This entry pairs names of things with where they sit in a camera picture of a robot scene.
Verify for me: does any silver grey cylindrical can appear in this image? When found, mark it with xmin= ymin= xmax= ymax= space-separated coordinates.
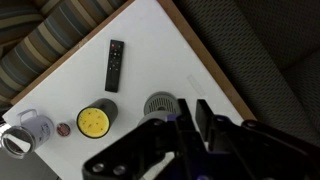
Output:
xmin=137 ymin=91 xmax=183 ymax=128

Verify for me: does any grey fabric sofa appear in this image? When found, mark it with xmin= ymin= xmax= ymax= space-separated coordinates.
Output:
xmin=173 ymin=0 xmax=320 ymax=148

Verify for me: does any small red-brown coffee pod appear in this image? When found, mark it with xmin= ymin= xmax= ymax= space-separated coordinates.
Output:
xmin=56 ymin=122 xmax=72 ymax=138

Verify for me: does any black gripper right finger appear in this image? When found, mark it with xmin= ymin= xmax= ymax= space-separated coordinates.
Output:
xmin=195 ymin=99 xmax=320 ymax=180

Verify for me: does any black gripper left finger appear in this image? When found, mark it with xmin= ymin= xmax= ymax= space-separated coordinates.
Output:
xmin=82 ymin=98 xmax=214 ymax=180

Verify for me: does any black cup with yellow filling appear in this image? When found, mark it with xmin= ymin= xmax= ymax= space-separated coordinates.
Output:
xmin=76 ymin=97 xmax=119 ymax=140

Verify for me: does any grey metal mug with handle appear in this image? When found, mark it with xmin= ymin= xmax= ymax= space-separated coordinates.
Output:
xmin=0 ymin=108 xmax=55 ymax=160

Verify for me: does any striped sofa cushion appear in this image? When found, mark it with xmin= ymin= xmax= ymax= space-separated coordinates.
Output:
xmin=0 ymin=0 xmax=128 ymax=108

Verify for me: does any black remote control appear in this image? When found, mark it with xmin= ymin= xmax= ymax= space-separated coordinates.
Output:
xmin=104 ymin=39 xmax=125 ymax=94

